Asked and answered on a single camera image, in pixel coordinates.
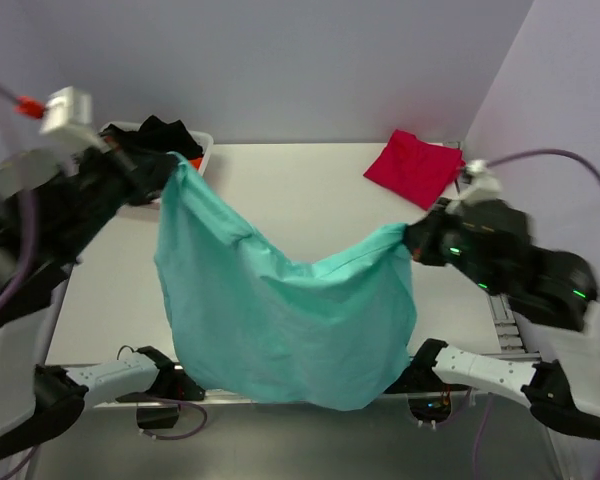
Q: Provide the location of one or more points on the aluminium right side rail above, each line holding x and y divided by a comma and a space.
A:
507, 330

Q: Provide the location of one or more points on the teal t-shirt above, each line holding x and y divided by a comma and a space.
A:
247, 319

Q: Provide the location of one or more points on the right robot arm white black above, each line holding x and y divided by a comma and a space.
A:
555, 291

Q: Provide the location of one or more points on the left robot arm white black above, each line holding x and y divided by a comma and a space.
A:
39, 403

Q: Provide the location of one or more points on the folded red t-shirt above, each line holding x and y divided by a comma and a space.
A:
415, 170

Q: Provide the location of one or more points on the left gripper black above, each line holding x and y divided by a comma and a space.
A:
147, 181

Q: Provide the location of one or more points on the aluminium rail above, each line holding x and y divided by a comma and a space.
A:
507, 330
480, 395

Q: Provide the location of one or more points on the black t-shirt in basket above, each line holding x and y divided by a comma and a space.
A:
155, 135

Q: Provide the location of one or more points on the white plastic basket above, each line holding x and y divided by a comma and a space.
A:
205, 150

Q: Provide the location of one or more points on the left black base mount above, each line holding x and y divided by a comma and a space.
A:
180, 393

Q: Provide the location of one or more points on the orange t-shirt in basket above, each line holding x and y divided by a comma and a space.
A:
197, 164

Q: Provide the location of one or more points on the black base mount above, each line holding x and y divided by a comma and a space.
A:
431, 402
180, 393

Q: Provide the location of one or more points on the aluminium front rail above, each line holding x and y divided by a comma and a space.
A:
480, 395

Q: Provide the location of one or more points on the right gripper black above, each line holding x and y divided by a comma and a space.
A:
421, 230

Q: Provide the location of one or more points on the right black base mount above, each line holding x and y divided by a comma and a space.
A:
431, 402

